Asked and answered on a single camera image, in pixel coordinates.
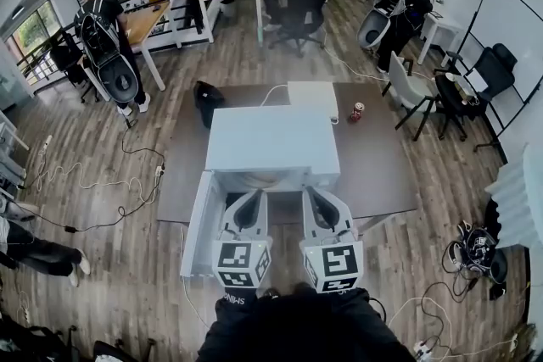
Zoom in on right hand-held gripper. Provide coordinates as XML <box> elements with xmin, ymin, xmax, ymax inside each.
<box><xmin>299</xmin><ymin>185</ymin><xmax>366</xmax><ymax>294</ymax></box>

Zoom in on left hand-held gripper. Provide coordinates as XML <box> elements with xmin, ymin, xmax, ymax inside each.
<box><xmin>211</xmin><ymin>189</ymin><xmax>273</xmax><ymax>291</ymax></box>

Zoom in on white microwave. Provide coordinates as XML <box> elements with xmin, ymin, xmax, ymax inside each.
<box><xmin>180</xmin><ymin>105</ymin><xmax>342</xmax><ymax>279</ymax></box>

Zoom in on person's right forearm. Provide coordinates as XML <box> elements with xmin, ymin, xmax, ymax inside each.
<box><xmin>325</xmin><ymin>287</ymin><xmax>371</xmax><ymax>310</ymax></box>

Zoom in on person's left forearm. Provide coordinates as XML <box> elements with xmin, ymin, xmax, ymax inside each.
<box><xmin>215</xmin><ymin>286</ymin><xmax>260</xmax><ymax>313</ymax></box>

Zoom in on person's black clothed torso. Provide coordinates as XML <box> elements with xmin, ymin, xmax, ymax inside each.
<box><xmin>195</xmin><ymin>282</ymin><xmax>417</xmax><ymax>362</ymax></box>

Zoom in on red drink can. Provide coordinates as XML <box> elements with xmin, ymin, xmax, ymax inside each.
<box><xmin>349</xmin><ymin>101</ymin><xmax>367</xmax><ymax>123</ymax></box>

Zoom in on black bag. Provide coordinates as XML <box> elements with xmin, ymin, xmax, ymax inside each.
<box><xmin>193</xmin><ymin>80</ymin><xmax>227</xmax><ymax>129</ymax></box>

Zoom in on white box appliance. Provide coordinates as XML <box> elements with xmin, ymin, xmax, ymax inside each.
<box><xmin>287</xmin><ymin>81</ymin><xmax>341</xmax><ymax>123</ymax></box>

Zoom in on white chair black legs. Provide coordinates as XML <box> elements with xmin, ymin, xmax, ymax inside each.
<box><xmin>380</xmin><ymin>50</ymin><xmax>443</xmax><ymax>142</ymax></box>

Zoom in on black round side table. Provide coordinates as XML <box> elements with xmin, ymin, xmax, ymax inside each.
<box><xmin>433</xmin><ymin>73</ymin><xmax>490</xmax><ymax>142</ymax></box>

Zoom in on white ribbed panel stack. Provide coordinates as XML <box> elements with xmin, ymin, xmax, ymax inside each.
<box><xmin>484</xmin><ymin>142</ymin><xmax>543</xmax><ymax>250</ymax></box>

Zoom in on black high-back office chair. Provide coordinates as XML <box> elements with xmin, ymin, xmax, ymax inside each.
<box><xmin>445</xmin><ymin>42</ymin><xmax>519</xmax><ymax>103</ymax></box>

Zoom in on black framed whiteboard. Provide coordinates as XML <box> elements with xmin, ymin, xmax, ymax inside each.
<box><xmin>460</xmin><ymin>0</ymin><xmax>543</xmax><ymax>153</ymax></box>

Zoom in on black floor cable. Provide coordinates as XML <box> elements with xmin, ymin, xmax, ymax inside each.
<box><xmin>8</xmin><ymin>118</ymin><xmax>167</xmax><ymax>235</ymax></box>

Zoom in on white appliance cable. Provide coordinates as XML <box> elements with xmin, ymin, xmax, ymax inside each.
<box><xmin>260</xmin><ymin>84</ymin><xmax>290</xmax><ymax>108</ymax></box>

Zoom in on white floor cable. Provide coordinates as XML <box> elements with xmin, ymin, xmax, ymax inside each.
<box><xmin>386</xmin><ymin>296</ymin><xmax>531</xmax><ymax>359</ymax></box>
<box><xmin>23</xmin><ymin>143</ymin><xmax>160</xmax><ymax>209</ymax></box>

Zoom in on black cable bundle with headset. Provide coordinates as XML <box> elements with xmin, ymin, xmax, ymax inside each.
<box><xmin>440</xmin><ymin>219</ymin><xmax>509</xmax><ymax>303</ymax></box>

